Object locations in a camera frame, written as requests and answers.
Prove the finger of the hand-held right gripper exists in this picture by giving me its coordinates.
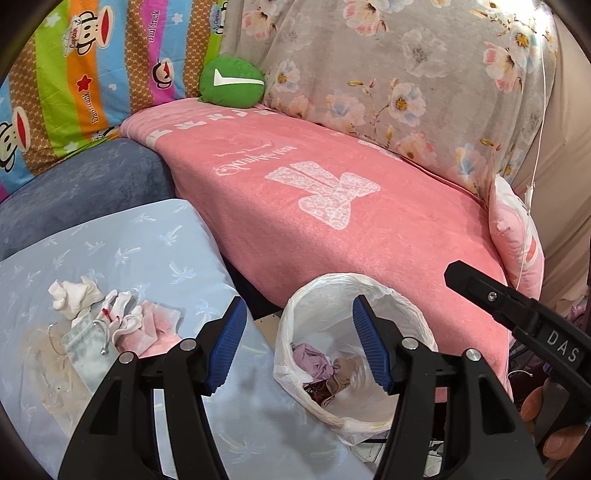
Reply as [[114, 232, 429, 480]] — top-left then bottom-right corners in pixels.
[[443, 260, 546, 342]]

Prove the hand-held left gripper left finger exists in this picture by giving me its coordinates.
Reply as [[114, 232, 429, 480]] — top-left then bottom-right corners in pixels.
[[55, 296, 250, 480]]

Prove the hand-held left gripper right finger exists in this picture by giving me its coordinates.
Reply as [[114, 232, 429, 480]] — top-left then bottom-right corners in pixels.
[[352, 295, 548, 480]]

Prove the beige stocking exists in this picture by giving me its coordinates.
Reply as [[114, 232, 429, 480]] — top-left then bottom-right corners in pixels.
[[323, 357, 366, 398]]

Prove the purple cloth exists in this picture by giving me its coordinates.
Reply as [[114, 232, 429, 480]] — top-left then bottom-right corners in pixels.
[[294, 343, 337, 384]]

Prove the pink cloth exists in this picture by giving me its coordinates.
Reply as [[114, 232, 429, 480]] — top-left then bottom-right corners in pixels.
[[124, 300, 184, 359]]

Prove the white lined trash bin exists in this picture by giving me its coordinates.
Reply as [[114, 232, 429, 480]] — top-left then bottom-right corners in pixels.
[[272, 272, 440, 446]]

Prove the white sock with red tag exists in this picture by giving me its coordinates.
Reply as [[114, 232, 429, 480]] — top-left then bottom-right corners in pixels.
[[95, 291, 145, 350]]

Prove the grey printed pouch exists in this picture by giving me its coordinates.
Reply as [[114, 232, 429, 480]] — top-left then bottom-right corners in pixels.
[[62, 322, 112, 371]]

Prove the clear plastic bag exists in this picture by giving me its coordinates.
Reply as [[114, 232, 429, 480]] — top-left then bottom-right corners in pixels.
[[18, 323, 99, 416]]

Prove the beige wooden board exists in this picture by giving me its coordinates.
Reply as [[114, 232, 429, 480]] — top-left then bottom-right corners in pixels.
[[253, 313, 283, 335]]

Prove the pink pillow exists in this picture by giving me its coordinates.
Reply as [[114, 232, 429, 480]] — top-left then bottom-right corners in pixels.
[[488, 174, 547, 302]]

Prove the light blue palm-print tablecloth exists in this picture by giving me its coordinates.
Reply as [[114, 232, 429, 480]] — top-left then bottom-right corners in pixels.
[[0, 198, 376, 480]]

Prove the pink blanket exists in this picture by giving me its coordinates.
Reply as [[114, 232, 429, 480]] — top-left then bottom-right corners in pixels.
[[119, 99, 514, 403]]

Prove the blue-grey sofa cushion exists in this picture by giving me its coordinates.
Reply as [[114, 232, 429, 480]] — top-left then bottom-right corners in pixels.
[[0, 138, 179, 265]]

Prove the floral grey pillow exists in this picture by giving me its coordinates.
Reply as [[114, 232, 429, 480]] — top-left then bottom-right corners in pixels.
[[217, 0, 560, 209]]

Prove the green cushion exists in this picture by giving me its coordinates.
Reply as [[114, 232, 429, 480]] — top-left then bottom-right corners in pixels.
[[198, 56, 267, 110]]

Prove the striped cartoon monkey quilt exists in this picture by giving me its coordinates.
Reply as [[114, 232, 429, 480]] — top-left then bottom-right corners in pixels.
[[0, 0, 232, 202]]

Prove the thin white cord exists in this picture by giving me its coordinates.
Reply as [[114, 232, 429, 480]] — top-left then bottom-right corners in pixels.
[[518, 0, 558, 292]]

